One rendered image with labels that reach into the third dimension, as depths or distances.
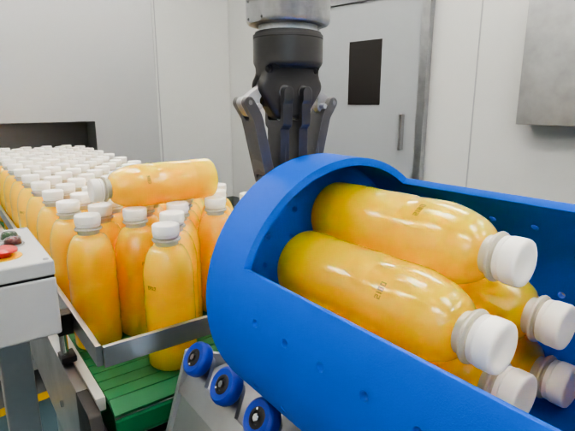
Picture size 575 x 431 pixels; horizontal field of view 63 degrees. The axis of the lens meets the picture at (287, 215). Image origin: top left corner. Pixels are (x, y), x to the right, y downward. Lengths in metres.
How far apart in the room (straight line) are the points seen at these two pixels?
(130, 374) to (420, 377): 0.54
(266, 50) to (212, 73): 5.20
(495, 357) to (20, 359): 0.62
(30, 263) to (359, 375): 0.45
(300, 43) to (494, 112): 3.41
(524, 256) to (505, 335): 0.07
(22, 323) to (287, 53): 0.45
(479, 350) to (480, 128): 3.59
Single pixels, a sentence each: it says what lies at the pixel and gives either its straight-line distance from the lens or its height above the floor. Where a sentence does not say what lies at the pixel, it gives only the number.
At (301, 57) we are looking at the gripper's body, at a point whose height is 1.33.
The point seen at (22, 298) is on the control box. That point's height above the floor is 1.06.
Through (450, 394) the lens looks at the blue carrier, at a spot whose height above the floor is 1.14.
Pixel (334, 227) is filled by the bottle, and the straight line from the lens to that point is 0.48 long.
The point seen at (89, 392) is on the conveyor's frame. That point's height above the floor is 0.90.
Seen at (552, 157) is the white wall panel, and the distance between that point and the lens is 3.74.
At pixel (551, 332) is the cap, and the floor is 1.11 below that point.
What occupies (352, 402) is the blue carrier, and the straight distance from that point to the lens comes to 0.33.
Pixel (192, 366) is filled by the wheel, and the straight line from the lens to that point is 0.64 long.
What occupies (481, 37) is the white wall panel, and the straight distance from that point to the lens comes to 3.95.
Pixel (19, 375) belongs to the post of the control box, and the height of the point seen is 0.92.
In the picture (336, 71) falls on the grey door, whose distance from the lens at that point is 4.61.
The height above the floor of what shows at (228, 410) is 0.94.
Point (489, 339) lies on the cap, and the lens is 0.35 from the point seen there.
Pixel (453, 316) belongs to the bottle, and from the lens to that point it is 0.36.
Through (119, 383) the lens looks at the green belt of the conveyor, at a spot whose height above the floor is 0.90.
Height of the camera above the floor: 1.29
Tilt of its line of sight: 13 degrees down
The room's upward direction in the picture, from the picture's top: straight up
